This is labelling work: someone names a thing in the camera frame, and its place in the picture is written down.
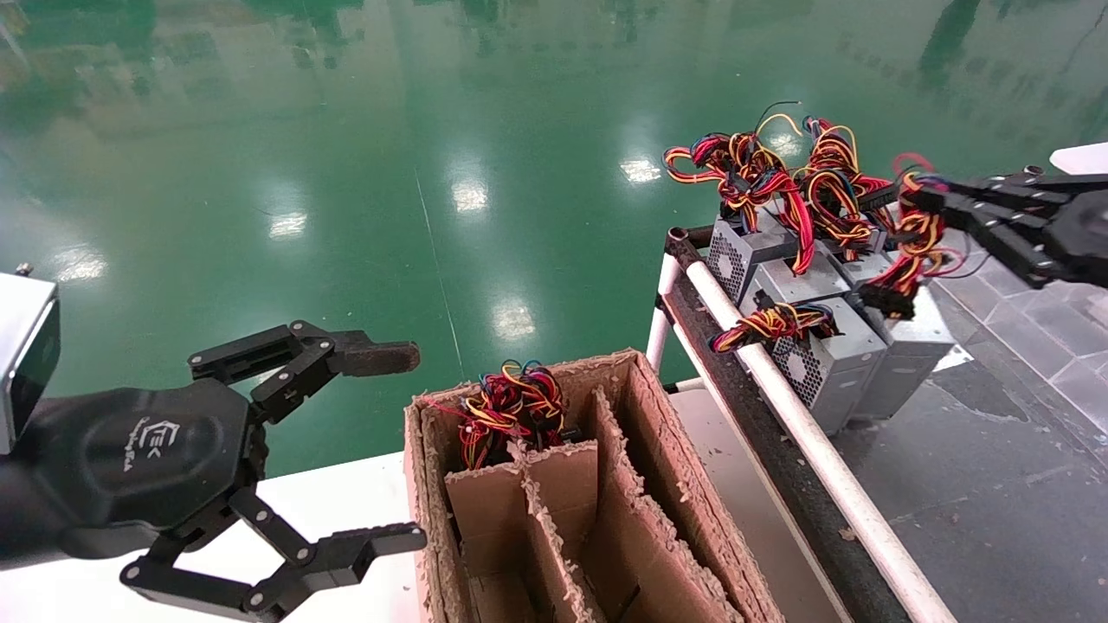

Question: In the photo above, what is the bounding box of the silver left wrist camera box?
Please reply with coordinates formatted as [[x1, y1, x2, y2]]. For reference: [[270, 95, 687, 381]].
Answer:
[[0, 264, 60, 455]]

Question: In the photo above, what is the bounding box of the white table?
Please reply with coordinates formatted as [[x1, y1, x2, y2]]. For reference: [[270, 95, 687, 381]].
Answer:
[[1050, 143, 1108, 177]]

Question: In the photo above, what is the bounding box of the clear acrylic divider tray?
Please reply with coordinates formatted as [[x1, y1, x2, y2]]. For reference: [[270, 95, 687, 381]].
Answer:
[[931, 251, 1108, 434]]

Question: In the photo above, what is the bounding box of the white pipe frame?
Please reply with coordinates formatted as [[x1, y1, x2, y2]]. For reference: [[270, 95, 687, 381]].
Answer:
[[645, 164, 1040, 623]]

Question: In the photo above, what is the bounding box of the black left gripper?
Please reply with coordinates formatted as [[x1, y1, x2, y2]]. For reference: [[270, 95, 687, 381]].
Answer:
[[17, 319, 428, 623]]

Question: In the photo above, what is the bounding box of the dark conveyor belt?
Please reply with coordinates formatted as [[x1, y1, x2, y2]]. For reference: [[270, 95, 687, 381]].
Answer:
[[667, 229, 1108, 623]]

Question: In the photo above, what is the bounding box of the grey power supply with wires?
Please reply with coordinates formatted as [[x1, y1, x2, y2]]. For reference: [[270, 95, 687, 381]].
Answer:
[[712, 294, 889, 435], [744, 255, 854, 317], [422, 359, 581, 472], [853, 153, 969, 422], [664, 102, 816, 304], [795, 115, 904, 295]]

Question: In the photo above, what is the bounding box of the brown cardboard divider box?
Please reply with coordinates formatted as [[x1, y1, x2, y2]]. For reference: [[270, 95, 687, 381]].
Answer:
[[403, 349, 784, 623]]

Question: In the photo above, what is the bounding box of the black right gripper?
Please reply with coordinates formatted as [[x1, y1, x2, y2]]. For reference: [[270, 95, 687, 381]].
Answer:
[[926, 169, 1108, 291]]

